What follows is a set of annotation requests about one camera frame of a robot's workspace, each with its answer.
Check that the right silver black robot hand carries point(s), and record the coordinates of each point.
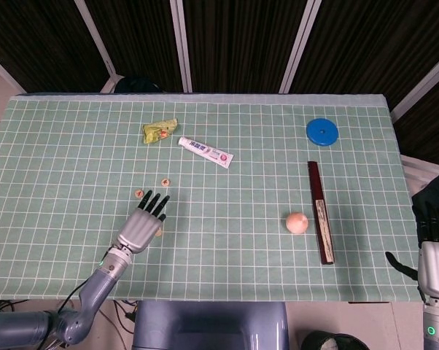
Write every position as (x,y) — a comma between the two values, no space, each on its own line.
(438,270)

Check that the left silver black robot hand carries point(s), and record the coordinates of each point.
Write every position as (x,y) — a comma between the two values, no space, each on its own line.
(139,231)

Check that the round wooden chess piece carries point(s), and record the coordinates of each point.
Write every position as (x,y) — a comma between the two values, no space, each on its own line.
(138,193)
(159,231)
(165,182)

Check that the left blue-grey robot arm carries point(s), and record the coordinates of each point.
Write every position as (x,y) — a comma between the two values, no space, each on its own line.
(99,288)

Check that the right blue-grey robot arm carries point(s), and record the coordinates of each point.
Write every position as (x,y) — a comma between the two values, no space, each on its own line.
(438,328)

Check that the green crumpled snack packet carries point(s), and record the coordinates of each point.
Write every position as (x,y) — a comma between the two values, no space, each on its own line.
(157,131)

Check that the green checked tablecloth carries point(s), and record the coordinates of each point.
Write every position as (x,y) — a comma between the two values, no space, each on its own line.
(241,237)

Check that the white toothpaste tube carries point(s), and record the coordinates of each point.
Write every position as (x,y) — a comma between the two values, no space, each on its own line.
(205,149)

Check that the blue-grey robot torso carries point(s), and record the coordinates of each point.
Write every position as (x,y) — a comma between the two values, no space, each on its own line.
(212,328)

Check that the black waste bin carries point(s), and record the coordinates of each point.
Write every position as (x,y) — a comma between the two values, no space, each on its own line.
(314,342)

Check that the black chair back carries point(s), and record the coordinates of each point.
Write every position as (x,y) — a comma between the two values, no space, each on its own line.
(137,84)

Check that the peach-coloured wooden ball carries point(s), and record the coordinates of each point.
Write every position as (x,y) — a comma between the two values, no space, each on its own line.
(297,223)

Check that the dark brown long box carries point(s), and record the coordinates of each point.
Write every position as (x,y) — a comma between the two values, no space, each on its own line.
(316,182)

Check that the blue plastic disc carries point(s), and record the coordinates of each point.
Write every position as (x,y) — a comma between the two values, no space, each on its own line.
(316,136)

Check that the white metal frame stand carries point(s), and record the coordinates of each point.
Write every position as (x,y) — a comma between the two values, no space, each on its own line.
(412,171)

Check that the white partition post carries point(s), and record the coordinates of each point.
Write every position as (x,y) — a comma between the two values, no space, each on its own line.
(3,74)
(181,43)
(423,87)
(299,43)
(96,36)

